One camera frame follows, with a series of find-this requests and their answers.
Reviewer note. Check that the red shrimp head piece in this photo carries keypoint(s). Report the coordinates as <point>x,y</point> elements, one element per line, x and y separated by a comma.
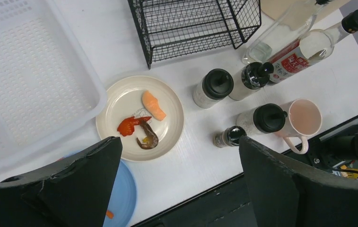
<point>126,127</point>

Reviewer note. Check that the small dark pepper jar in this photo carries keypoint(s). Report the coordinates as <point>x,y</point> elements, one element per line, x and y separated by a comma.
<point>230,137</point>

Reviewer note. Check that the blue round plate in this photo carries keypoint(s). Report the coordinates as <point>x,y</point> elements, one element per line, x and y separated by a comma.
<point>123,199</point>

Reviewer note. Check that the pink mug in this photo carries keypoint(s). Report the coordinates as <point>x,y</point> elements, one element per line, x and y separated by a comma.
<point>303,120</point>

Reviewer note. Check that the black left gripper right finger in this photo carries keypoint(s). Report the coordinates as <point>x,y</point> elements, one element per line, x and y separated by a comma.
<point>288,193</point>

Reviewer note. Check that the brown cooked shrimp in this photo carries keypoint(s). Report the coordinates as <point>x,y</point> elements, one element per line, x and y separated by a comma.
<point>151,140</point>

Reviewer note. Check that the black lid granule shaker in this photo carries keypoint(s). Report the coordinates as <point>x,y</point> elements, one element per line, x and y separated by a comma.
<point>265,119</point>

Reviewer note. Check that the salmon slice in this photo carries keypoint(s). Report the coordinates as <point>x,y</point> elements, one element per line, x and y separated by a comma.
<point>152,106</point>

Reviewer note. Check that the cream round plate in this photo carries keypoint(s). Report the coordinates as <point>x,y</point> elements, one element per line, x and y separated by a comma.
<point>146,114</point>

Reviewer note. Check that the black lid white shaker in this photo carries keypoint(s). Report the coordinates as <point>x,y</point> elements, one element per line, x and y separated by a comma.
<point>250,79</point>

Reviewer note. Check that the black lid seasoning shaker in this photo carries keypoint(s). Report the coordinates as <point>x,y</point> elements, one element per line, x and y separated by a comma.
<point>213,88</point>

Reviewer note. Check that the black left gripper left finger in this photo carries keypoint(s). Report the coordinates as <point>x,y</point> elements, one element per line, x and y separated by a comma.
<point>71,192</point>

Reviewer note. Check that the red label vinegar bottle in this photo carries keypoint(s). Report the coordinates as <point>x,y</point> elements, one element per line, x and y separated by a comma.
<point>311,48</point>

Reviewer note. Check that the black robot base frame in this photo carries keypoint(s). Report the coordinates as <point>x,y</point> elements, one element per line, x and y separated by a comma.
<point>228,204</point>

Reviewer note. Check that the black wire basket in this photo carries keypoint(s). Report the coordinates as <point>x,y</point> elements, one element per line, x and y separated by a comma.
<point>173,28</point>

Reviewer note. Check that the cream waste bin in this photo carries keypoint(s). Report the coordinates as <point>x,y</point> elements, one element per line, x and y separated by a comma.
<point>274,8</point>

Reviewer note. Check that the small orange carrot piece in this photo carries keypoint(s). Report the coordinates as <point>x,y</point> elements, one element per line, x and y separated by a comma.
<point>109,214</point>

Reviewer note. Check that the clear glass oil bottle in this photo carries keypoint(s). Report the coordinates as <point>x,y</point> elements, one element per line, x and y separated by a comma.
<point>291,24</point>

